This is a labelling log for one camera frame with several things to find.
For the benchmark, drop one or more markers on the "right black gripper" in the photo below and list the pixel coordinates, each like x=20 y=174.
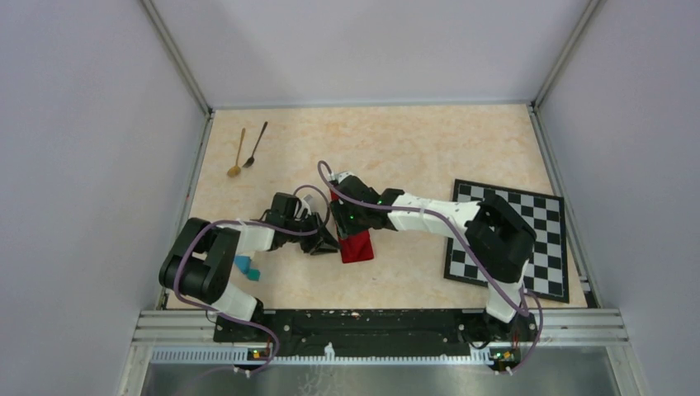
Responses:
x=338 y=209

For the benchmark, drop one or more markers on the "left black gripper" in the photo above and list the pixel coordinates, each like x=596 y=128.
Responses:
x=320 y=243

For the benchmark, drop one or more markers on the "red cloth napkin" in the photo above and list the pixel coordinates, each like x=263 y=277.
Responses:
x=355 y=248

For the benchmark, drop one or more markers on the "black fork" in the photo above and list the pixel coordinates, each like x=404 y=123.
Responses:
x=250 y=161

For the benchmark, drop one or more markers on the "gold spoon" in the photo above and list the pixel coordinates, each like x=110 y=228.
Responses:
x=236 y=169

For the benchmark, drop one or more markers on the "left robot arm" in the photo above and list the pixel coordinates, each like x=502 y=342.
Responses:
x=200 y=261

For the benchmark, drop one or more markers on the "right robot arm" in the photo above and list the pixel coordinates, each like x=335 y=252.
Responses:
x=491 y=232

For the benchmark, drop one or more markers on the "teal cube block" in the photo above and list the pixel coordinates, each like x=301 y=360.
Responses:
x=253 y=275

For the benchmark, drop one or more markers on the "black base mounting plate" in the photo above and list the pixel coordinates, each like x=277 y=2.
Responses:
x=377 y=332

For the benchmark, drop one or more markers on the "black white checkerboard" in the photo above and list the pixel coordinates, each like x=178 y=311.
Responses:
x=547 y=270

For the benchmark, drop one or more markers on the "aluminium front rail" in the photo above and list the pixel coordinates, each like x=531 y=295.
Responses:
x=186 y=336

